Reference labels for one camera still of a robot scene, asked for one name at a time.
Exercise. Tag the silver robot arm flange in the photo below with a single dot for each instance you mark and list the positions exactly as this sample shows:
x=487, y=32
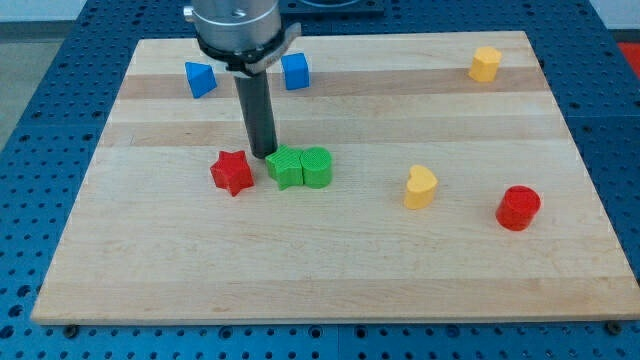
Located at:
x=248, y=36

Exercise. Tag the green star block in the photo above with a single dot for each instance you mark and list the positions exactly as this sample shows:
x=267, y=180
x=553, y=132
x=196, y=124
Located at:
x=284, y=166

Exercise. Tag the red star block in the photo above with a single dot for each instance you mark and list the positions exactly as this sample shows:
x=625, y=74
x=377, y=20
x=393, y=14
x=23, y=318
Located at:
x=232, y=172

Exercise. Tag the green cylinder block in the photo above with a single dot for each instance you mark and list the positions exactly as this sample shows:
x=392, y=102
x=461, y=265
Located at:
x=317, y=167

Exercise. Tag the wooden board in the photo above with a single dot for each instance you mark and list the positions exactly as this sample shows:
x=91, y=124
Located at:
x=151, y=240

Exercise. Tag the yellow heart block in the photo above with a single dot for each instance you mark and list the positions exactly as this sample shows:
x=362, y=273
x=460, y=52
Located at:
x=420, y=187

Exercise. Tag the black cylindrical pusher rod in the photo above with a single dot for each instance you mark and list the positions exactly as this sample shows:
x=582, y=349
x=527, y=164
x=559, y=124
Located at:
x=256, y=106

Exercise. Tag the blue cube block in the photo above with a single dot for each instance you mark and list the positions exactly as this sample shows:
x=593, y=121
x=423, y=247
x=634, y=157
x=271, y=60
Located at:
x=296, y=71

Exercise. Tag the blue triangle block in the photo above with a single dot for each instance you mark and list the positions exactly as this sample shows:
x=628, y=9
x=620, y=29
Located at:
x=201, y=78

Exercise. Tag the yellow hexagon block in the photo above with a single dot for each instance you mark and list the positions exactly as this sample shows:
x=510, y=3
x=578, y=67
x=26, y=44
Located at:
x=485, y=64

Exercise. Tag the red cylinder block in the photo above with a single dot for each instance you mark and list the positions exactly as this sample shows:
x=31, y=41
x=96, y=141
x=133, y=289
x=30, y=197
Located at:
x=518, y=208

